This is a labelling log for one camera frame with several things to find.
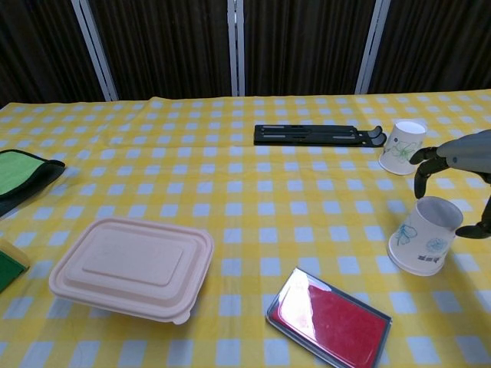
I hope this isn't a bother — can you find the grey black right robot hand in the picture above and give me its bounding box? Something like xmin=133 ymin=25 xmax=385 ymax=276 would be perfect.
xmin=408 ymin=129 xmax=491 ymax=239

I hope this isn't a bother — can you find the white floral paper cup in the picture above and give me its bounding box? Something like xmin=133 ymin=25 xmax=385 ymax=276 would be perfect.
xmin=387 ymin=195 xmax=465 ymax=278

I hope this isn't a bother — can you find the paper cup green flower print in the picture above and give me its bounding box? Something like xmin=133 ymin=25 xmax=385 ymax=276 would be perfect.
xmin=378 ymin=120 xmax=429 ymax=176

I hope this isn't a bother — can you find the black folding stand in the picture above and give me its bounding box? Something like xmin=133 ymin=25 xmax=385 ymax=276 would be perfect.
xmin=253 ymin=123 xmax=386 ymax=147

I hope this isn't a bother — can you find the red ink pad case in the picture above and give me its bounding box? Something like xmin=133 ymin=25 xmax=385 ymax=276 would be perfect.
xmin=265 ymin=267 xmax=393 ymax=368

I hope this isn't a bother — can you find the yellow white checked tablecloth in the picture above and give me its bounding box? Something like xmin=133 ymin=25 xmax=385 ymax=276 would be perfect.
xmin=0 ymin=90 xmax=491 ymax=368

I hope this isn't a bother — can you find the beige lidded lunch box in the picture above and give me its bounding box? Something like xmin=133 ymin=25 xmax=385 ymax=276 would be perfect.
xmin=48 ymin=216 xmax=215 ymax=326

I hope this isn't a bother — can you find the green cloth black edged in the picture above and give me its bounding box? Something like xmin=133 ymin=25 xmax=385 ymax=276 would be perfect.
xmin=0 ymin=149 xmax=66 ymax=218

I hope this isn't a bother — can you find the yellow green sponge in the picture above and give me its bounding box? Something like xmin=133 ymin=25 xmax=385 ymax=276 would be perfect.
xmin=0 ymin=237 xmax=31 ymax=294

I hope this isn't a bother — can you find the white screen frame post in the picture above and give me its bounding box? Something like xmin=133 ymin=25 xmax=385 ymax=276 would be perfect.
xmin=226 ymin=0 xmax=246 ymax=97
xmin=354 ymin=0 xmax=391 ymax=95
xmin=71 ymin=0 xmax=119 ymax=102

